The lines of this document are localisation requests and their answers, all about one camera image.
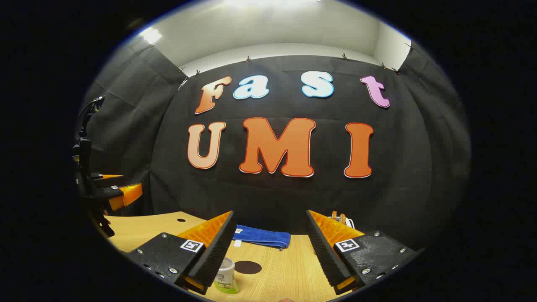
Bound blue folded towel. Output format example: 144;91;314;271
232;225;291;251

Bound small brown and white object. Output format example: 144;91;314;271
331;211;355;229

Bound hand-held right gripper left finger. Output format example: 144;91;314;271
126;211;237;295

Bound white green label water bottle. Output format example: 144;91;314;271
213;257;240;294

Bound ceiling light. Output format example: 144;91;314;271
141;27;163;44

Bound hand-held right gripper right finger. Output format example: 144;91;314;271
305;210;420;295

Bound dark brown round coaster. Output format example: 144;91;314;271
234;260;263;275

